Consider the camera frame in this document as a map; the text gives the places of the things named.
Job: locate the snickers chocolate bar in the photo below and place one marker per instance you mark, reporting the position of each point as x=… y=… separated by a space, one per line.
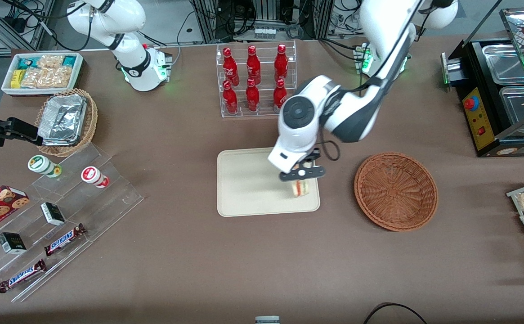
x=64 y=240
x=22 y=276

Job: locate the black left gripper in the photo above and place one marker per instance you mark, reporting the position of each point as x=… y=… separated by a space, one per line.
x=312 y=156

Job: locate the teal snack packet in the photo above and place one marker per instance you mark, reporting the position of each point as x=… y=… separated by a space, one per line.
x=69 y=60
x=26 y=63

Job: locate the foil containers stack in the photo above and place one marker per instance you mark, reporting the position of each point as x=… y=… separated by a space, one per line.
x=61 y=119

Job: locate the clear acrylic bottle rack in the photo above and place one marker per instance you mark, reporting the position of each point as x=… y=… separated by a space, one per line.
x=264 y=76

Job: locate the black yellow food warmer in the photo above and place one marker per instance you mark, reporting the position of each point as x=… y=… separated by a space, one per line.
x=480 y=117

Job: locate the white connector strip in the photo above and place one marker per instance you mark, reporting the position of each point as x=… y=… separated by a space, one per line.
x=264 y=32

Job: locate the red white cup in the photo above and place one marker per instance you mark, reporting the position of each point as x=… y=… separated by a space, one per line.
x=93 y=176

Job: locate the grey device edge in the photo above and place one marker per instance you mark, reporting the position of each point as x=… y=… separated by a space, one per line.
x=267 y=320

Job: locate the red cola bottle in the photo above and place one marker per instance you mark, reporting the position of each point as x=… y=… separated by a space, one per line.
x=230 y=67
x=252 y=95
x=281 y=63
x=253 y=65
x=279 y=95
x=230 y=96

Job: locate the sandwich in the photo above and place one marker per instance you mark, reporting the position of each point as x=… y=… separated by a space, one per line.
x=301 y=189

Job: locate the small dark green box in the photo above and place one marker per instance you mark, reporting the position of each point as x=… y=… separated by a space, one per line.
x=53 y=213
x=11 y=243

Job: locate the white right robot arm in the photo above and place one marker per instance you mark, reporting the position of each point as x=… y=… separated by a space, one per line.
x=140 y=67

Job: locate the clear acrylic step display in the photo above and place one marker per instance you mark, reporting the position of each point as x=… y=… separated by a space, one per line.
x=109 y=198

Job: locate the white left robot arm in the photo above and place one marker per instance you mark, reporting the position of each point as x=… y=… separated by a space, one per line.
x=351 y=108

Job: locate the yellow snack packet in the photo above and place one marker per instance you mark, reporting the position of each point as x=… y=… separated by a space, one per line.
x=16 y=78

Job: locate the tan wicker basket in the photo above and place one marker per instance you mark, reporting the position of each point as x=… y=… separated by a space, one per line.
x=90 y=121

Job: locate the green white cup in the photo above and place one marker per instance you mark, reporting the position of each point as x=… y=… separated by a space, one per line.
x=41 y=165

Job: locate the brown round wicker basket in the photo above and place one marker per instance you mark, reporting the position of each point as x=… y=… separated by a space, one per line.
x=396 y=193

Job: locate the clear bag of crackers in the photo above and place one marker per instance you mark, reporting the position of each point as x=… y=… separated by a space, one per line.
x=46 y=76

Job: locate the white snack bin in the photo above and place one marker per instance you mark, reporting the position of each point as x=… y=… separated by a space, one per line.
x=7 y=87

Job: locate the beige plastic tray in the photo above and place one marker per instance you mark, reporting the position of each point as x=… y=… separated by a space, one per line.
x=253 y=189

